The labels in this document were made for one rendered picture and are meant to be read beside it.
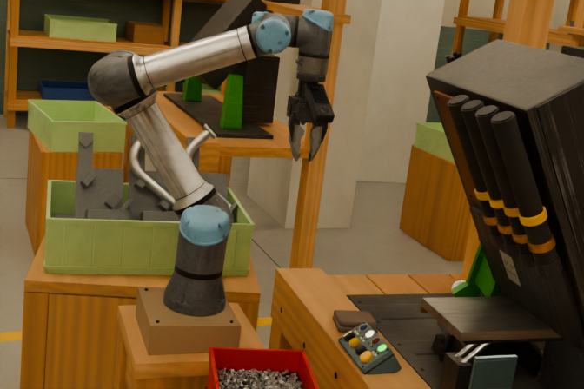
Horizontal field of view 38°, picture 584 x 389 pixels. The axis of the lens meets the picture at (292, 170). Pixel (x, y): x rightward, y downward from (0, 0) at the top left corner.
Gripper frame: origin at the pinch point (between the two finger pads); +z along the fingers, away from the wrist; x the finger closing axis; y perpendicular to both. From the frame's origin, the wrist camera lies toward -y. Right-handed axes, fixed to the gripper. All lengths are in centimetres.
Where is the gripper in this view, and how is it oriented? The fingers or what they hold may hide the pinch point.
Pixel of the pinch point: (304, 156)
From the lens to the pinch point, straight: 206.4
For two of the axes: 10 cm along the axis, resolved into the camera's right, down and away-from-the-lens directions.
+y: -3.1, -2.6, 9.2
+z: -1.2, 9.6, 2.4
